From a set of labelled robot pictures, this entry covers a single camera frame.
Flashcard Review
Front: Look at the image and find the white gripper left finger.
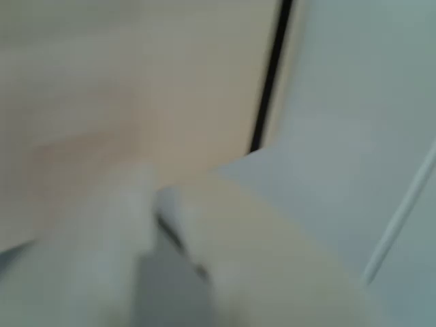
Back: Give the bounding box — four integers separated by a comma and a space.
0, 166, 157, 327

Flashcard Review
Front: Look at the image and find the black tape strip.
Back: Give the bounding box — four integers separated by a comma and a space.
250, 0, 294, 153

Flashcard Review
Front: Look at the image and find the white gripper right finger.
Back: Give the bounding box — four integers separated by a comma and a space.
156, 173, 379, 327

